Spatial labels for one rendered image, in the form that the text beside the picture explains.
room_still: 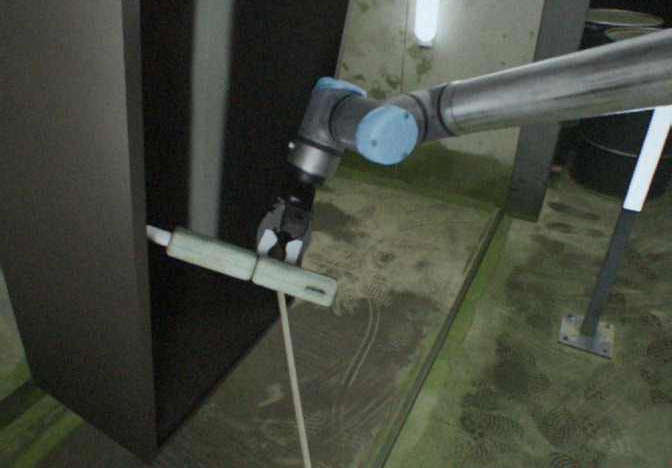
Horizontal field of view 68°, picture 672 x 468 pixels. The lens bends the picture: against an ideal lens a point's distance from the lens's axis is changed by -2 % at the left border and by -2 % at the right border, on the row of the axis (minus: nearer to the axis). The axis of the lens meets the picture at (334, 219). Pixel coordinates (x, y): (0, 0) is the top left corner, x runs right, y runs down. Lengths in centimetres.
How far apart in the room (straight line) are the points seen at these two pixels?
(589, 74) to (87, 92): 60
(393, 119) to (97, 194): 44
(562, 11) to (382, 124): 191
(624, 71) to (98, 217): 70
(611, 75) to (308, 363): 151
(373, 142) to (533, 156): 207
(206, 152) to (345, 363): 93
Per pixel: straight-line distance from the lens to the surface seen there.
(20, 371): 198
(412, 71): 283
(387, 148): 80
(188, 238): 91
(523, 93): 75
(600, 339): 231
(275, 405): 182
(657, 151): 187
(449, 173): 295
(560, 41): 264
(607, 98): 70
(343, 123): 84
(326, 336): 203
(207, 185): 150
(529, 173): 285
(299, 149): 91
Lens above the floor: 146
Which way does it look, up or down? 31 degrees down
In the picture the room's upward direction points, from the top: straight up
